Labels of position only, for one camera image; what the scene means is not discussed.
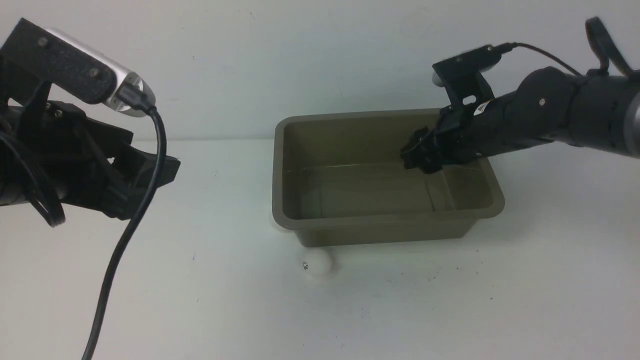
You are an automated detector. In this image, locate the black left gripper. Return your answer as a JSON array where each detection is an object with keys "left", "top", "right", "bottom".
[{"left": 1, "top": 101, "right": 157, "bottom": 221}]

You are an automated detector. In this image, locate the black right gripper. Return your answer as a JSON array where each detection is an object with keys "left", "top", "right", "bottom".
[{"left": 400, "top": 102, "right": 501, "bottom": 174}]

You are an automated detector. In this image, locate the brown plastic bin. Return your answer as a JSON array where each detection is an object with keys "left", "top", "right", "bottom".
[{"left": 271, "top": 108, "right": 505, "bottom": 248}]

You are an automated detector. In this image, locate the white table-tennis ball with logo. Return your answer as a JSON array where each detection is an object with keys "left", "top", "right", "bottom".
[{"left": 302, "top": 248, "right": 335, "bottom": 278}]

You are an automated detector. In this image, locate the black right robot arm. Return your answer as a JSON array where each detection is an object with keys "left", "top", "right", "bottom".
[{"left": 400, "top": 66, "right": 640, "bottom": 174}]

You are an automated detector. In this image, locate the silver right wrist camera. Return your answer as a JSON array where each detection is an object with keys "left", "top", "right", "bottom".
[{"left": 431, "top": 45, "right": 502, "bottom": 111}]

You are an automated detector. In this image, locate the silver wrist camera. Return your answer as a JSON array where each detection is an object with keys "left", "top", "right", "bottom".
[
  {"left": 1, "top": 18, "right": 156, "bottom": 117},
  {"left": 431, "top": 45, "right": 502, "bottom": 111}
]

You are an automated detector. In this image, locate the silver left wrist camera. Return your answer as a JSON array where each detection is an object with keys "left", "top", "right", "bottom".
[{"left": 1, "top": 18, "right": 156, "bottom": 117}]

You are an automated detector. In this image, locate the black left camera cable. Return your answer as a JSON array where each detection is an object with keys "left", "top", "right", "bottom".
[{"left": 81, "top": 82, "right": 168, "bottom": 360}]

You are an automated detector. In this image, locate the black camera cable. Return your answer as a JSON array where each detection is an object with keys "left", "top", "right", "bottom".
[
  {"left": 492, "top": 16, "right": 636, "bottom": 78},
  {"left": 81, "top": 82, "right": 168, "bottom": 360}
]

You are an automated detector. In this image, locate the black right camera cable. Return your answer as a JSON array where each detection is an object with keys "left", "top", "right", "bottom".
[{"left": 492, "top": 16, "right": 636, "bottom": 78}]

